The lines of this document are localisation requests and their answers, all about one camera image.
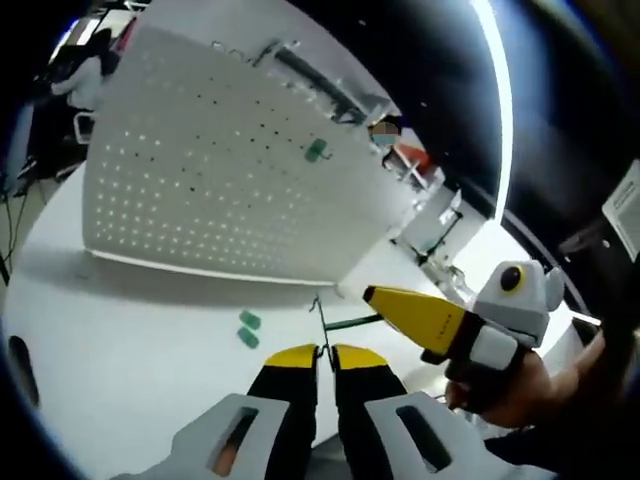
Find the person's dark clothing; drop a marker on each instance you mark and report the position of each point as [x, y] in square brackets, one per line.
[575, 450]

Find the orange desk item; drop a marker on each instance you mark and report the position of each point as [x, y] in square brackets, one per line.
[417, 157]

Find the black oval table grommet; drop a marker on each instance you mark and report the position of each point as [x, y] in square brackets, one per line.
[24, 372]

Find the black stand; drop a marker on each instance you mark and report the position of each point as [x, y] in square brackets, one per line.
[440, 235]

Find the white perforated mounting plate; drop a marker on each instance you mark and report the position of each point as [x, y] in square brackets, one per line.
[210, 175]

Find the person's right hand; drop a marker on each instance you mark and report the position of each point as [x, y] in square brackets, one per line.
[530, 395]

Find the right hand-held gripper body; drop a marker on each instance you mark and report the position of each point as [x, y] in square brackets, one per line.
[530, 310]

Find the ceiling air vent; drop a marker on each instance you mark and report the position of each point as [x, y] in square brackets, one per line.
[625, 210]

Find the ceiling light strip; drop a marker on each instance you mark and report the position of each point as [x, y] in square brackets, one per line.
[502, 100]

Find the white office desk row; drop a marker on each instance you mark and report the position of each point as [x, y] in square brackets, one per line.
[325, 80]

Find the white office chair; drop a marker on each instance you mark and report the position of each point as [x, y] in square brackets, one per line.
[84, 126]

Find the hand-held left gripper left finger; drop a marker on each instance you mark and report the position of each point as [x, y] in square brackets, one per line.
[280, 415]

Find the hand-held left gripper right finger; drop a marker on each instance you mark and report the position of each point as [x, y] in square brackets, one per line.
[370, 420]

